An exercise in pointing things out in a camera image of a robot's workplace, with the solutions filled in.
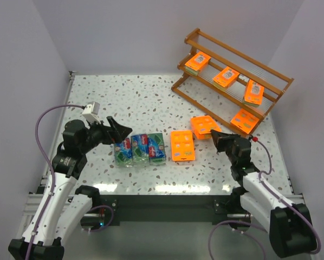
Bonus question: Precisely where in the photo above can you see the blue sponge pack middle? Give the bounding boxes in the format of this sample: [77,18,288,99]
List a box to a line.
[131,134,150,165]

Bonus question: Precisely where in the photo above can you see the green sponge pack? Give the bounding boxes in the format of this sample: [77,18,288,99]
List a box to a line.
[147,133,166,165]

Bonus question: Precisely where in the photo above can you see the orange sponge box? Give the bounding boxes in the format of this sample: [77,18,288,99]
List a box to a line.
[185,51,211,76]
[230,109,259,134]
[242,79,264,107]
[212,67,239,91]

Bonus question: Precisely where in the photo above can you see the wooden shelf rack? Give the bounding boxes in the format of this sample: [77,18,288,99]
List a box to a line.
[171,28,294,136]

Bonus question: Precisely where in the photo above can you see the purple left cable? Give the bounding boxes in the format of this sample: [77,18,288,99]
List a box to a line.
[23,104,115,260]

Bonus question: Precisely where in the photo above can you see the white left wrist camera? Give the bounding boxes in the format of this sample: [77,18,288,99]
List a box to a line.
[82,101,100,124]

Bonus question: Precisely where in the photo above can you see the black table base frame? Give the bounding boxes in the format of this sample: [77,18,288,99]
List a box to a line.
[101,195,250,226]

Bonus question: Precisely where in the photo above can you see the blue sponge pack left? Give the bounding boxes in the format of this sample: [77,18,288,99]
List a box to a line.
[113,138,133,167]

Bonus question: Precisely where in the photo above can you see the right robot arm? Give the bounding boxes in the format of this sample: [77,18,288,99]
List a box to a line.
[211,130,321,258]

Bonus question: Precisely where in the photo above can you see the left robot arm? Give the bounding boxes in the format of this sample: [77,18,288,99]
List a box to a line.
[8,116,132,259]

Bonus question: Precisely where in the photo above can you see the blue sponge pack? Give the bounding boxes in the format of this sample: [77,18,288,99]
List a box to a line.
[131,134,150,165]
[113,138,133,167]

